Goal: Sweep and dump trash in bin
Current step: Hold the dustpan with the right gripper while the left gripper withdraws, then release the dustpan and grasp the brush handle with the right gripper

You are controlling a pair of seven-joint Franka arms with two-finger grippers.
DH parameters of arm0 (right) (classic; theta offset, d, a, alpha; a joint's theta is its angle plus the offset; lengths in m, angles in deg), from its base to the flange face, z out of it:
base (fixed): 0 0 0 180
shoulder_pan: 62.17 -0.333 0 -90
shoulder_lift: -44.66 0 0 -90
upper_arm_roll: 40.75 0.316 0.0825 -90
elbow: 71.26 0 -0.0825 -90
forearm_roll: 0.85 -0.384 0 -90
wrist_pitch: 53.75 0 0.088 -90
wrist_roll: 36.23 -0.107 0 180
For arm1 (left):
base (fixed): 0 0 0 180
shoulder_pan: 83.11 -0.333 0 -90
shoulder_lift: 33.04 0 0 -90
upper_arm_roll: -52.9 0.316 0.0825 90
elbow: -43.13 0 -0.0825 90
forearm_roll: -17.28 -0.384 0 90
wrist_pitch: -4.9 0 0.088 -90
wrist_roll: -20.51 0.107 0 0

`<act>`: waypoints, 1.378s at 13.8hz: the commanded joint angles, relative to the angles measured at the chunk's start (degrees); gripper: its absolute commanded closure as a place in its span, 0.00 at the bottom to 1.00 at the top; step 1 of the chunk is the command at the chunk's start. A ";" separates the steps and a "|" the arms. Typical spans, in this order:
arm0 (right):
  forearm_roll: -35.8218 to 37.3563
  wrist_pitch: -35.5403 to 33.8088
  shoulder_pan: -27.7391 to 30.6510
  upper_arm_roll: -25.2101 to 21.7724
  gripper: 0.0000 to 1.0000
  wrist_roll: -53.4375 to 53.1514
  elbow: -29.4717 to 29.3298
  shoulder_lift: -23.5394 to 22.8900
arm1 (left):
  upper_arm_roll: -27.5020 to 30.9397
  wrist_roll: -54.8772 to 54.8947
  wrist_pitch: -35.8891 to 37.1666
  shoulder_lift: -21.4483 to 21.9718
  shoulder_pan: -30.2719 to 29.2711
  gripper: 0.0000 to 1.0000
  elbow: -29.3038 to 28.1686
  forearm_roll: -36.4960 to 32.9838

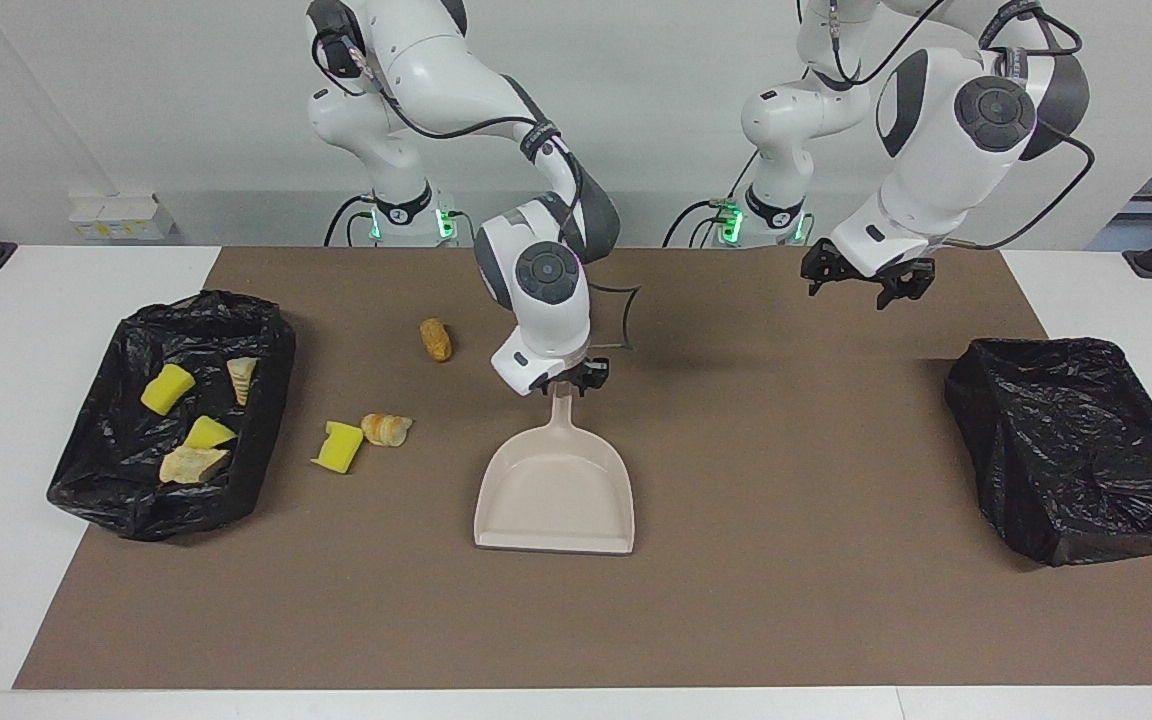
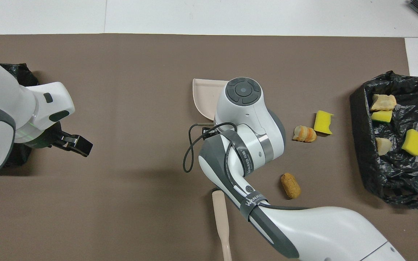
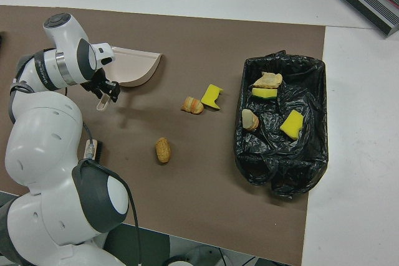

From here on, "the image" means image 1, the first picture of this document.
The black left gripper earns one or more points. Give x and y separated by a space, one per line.
876 275

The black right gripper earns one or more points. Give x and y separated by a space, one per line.
571 372

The beige plastic dustpan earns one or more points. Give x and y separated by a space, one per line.
556 500

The pale bread chunk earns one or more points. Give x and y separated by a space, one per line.
191 465
242 378

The small yellow sponge piece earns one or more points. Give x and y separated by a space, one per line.
208 433
168 390

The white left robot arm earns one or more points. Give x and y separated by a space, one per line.
926 190

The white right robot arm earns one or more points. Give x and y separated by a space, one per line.
536 340

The black trash bag bin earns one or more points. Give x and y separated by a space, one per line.
1066 450
116 500

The brown fried bread roll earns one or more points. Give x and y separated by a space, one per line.
435 340

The orange white croissant piece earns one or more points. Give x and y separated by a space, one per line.
386 430

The brown table mat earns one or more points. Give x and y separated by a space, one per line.
576 620

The large yellow sponge piece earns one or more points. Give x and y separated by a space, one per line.
339 450

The white wall socket box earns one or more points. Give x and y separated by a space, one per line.
121 218

